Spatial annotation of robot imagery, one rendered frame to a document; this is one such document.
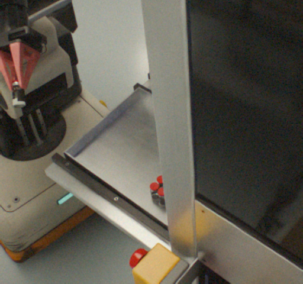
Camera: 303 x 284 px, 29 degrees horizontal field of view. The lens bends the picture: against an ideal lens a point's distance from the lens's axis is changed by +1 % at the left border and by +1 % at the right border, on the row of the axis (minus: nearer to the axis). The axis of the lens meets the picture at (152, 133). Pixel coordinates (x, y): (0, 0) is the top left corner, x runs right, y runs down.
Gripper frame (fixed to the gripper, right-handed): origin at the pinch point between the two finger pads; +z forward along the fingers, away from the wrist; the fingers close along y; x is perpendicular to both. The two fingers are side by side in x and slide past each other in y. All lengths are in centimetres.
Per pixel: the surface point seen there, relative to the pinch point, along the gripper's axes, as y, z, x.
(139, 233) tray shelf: 8.2, 27.5, 27.7
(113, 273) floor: -41, 35, 111
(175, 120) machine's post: 34.2, 16.7, -14.9
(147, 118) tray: 7.0, -0.6, 42.6
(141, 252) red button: 15.2, 31.9, 11.8
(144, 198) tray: 8.6, 20.0, 31.8
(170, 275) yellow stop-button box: 21.1, 36.3, 9.6
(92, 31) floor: -69, -89, 169
